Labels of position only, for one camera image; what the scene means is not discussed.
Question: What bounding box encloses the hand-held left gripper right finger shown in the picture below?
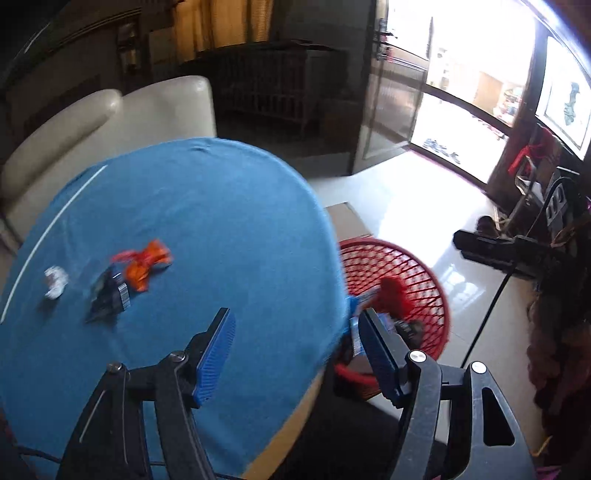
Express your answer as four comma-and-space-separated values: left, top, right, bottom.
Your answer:
358, 308, 536, 480

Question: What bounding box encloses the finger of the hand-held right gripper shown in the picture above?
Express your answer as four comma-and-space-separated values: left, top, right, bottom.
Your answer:
455, 231, 518, 273

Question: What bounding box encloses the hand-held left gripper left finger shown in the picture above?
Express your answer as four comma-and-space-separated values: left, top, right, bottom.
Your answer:
55, 307, 237, 480

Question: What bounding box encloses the red plastic basket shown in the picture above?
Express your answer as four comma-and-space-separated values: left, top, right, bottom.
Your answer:
333, 237, 452, 386

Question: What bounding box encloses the orange foil wrapper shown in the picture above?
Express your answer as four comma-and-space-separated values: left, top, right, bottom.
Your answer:
112, 239, 174, 292

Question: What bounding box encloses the dark wrapper with barcode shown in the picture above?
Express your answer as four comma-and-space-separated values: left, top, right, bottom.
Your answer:
84, 264, 134, 324

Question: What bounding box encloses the white paper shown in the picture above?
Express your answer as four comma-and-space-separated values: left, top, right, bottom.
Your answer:
44, 267, 70, 300

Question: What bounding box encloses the red ribbon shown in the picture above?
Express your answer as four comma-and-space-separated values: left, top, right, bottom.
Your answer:
508, 129, 552, 176

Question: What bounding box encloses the row of shoes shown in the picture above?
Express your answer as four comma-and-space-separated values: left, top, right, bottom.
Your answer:
422, 137, 462, 164

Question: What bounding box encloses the flat cardboard box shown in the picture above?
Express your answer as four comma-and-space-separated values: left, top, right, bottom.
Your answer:
323, 202, 385, 244

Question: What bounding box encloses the blue tablecloth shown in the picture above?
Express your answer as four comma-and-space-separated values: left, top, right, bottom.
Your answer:
0, 137, 354, 478

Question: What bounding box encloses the dark glass door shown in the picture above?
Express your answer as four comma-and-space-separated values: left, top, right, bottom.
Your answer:
351, 0, 430, 176

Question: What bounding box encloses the thin white stick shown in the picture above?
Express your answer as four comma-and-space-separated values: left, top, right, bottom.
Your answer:
0, 165, 108, 324

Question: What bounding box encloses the cream leather sofa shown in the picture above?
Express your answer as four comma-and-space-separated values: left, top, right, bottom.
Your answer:
0, 75, 218, 250

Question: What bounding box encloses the dark wooden crib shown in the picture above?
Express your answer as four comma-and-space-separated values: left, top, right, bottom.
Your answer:
203, 41, 349, 137

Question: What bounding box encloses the striped tan curtain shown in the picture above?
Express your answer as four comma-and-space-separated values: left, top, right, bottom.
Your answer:
173, 0, 273, 54

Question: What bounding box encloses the framed wall picture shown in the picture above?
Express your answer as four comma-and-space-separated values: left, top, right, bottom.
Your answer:
534, 34, 591, 160

